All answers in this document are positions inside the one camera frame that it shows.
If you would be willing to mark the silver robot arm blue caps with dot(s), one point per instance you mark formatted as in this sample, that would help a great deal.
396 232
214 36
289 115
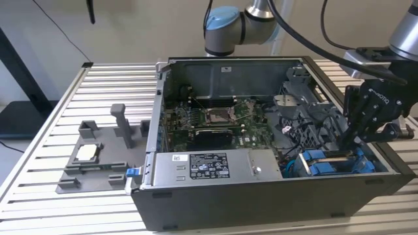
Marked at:
229 29

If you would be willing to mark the green RAM stick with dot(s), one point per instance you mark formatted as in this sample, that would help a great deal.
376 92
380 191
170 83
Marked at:
98 167

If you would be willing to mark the grey drive cage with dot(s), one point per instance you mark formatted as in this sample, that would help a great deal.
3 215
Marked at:
296 105

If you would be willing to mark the black hanging antenna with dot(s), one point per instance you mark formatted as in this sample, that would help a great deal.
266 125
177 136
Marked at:
91 12

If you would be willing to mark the silver power supply unit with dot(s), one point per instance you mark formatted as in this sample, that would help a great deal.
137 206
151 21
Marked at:
213 169

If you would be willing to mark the green motherboard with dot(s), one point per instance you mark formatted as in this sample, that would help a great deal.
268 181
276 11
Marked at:
252 137

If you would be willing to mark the CPU socket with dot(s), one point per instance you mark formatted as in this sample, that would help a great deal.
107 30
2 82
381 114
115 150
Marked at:
218 114

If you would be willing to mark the grey disk bay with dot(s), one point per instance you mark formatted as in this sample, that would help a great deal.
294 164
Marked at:
302 162

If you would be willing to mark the silver CPU chip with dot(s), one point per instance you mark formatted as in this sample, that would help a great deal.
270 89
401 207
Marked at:
86 152

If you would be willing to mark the blue case latch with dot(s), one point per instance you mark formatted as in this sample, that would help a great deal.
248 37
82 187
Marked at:
131 172

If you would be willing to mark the hard disk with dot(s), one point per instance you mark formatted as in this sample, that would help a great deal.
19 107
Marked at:
330 161

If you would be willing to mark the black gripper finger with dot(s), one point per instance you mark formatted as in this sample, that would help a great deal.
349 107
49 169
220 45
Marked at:
380 133
353 122

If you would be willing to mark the grey parts rack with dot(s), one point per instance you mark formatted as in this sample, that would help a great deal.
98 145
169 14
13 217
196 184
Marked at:
107 156

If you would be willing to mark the black open PC case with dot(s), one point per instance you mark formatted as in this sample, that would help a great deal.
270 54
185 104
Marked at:
248 208

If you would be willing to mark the black monitor stand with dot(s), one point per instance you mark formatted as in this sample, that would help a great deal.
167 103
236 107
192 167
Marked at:
19 98

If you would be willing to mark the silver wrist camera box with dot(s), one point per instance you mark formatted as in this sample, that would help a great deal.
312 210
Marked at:
362 64

